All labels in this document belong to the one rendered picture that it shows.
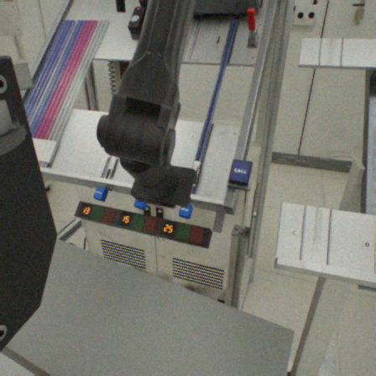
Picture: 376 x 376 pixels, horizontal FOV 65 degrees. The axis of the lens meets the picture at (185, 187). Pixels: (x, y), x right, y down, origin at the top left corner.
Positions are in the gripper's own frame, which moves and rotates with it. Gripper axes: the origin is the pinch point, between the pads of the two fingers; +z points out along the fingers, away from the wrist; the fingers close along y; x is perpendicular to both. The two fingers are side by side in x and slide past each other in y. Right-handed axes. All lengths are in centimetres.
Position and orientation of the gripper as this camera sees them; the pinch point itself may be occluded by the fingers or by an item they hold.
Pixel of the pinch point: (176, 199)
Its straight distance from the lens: 57.5
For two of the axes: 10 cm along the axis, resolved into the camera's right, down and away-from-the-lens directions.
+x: -2.6, 9.2, -2.9
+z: 2.3, 3.5, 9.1
